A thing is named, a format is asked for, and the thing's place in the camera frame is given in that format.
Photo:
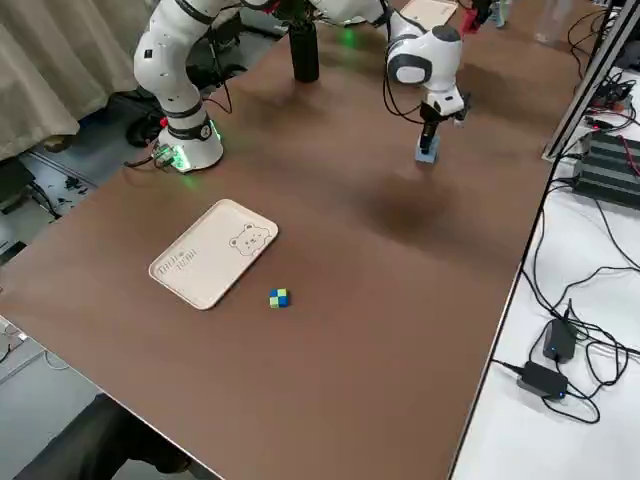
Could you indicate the beige tray with bear print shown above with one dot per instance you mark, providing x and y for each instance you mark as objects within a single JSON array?
[{"x": 212, "y": 255}]

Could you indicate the blue foam block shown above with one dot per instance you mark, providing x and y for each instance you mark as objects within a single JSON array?
[{"x": 427, "y": 157}]

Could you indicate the black cylindrical vase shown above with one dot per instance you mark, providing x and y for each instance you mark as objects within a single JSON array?
[{"x": 305, "y": 52}]

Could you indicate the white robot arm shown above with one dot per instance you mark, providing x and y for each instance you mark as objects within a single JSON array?
[{"x": 170, "y": 85}]

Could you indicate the small blue green cube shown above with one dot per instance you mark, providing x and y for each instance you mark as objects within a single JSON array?
[{"x": 280, "y": 298}]

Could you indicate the beige curtain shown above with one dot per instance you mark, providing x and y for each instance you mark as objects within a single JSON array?
[{"x": 45, "y": 75}]

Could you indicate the clear plastic bottle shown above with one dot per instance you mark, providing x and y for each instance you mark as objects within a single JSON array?
[{"x": 549, "y": 20}]

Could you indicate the aluminium frame post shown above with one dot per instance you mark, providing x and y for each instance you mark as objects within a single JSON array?
[{"x": 590, "y": 75}]

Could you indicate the translucent blue cup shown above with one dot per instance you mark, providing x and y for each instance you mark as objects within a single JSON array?
[{"x": 501, "y": 15}]

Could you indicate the black ribbed device box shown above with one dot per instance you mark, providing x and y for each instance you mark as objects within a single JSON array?
[{"x": 610, "y": 165}]

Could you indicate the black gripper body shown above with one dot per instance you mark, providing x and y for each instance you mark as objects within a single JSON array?
[
  {"x": 429, "y": 116},
  {"x": 482, "y": 10}
]

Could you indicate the black power adapter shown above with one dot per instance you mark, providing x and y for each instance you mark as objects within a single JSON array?
[
  {"x": 559, "y": 340},
  {"x": 542, "y": 380}
]

